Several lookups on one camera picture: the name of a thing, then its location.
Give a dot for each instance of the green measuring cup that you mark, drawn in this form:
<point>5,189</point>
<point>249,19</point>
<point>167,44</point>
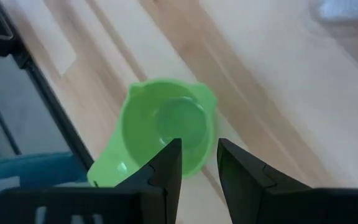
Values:
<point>154,124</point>

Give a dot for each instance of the person's leg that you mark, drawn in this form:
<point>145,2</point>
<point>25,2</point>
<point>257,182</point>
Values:
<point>36,168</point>

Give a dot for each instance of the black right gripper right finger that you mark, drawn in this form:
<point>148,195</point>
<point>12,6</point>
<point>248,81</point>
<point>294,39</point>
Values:
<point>259,193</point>

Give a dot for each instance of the black aluminium table frame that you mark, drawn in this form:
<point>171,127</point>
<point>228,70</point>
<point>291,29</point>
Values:
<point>51,105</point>

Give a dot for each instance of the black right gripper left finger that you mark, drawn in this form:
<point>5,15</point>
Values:
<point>154,193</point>

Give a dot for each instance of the clear plastic basket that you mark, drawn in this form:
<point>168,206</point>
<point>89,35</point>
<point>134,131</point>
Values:
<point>346,9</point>

